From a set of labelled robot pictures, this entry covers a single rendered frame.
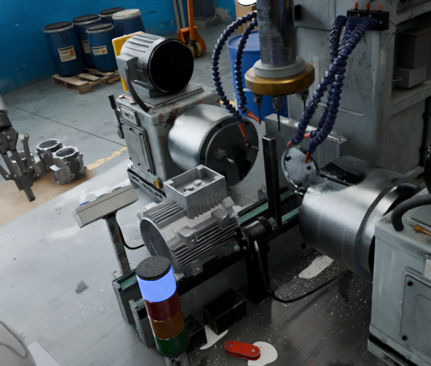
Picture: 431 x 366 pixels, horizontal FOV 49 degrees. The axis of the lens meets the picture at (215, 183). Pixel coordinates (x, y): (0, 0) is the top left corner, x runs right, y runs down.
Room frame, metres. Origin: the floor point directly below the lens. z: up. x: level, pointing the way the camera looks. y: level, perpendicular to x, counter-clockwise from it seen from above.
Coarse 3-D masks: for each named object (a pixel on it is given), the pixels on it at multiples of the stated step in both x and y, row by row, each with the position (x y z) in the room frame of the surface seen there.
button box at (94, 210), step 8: (112, 192) 1.12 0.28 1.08; (120, 192) 1.13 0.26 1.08; (128, 192) 1.13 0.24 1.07; (96, 200) 1.10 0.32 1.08; (104, 200) 1.10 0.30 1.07; (112, 200) 1.11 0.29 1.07; (120, 200) 1.11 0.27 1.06; (128, 200) 1.12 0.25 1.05; (136, 200) 1.13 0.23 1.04; (80, 208) 1.07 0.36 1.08; (88, 208) 1.07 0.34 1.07; (96, 208) 1.08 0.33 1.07; (104, 208) 1.09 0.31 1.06; (112, 208) 1.09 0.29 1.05; (120, 208) 1.12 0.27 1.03; (80, 216) 1.05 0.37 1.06; (88, 216) 1.06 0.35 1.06; (96, 216) 1.07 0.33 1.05; (80, 224) 1.07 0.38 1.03; (88, 224) 1.09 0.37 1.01
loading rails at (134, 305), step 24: (288, 192) 1.24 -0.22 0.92; (240, 216) 1.16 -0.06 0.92; (264, 216) 1.16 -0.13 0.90; (288, 216) 1.12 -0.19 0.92; (288, 240) 1.08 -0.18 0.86; (216, 264) 0.94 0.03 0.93; (240, 264) 0.98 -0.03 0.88; (120, 288) 0.91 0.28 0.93; (192, 288) 0.90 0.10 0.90; (216, 288) 0.94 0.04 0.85; (144, 312) 0.83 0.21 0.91; (192, 312) 0.89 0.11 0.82; (144, 336) 0.82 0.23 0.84
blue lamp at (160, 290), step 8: (168, 272) 0.64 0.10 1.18; (144, 280) 0.63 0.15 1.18; (160, 280) 0.59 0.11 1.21; (168, 280) 0.60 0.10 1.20; (144, 288) 0.59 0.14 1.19; (152, 288) 0.59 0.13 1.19; (160, 288) 0.59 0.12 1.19; (168, 288) 0.59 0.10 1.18; (144, 296) 0.60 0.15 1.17; (152, 296) 0.59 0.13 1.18; (160, 296) 0.59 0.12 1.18; (168, 296) 0.59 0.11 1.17
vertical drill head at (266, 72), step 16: (256, 0) 1.17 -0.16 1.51; (272, 0) 1.13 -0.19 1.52; (288, 0) 1.14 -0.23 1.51; (272, 16) 1.14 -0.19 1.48; (288, 16) 1.14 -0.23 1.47; (272, 32) 1.14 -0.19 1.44; (288, 32) 1.14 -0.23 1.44; (272, 48) 1.14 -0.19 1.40; (288, 48) 1.14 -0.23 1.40; (256, 64) 1.19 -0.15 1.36; (272, 64) 1.14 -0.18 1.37; (288, 64) 1.14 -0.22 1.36; (304, 64) 1.15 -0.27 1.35; (256, 80) 1.13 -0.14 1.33; (272, 80) 1.11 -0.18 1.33; (288, 80) 1.09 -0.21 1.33; (304, 80) 1.10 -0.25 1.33; (256, 96) 1.18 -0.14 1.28; (272, 96) 1.10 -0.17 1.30; (304, 96) 1.16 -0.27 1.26
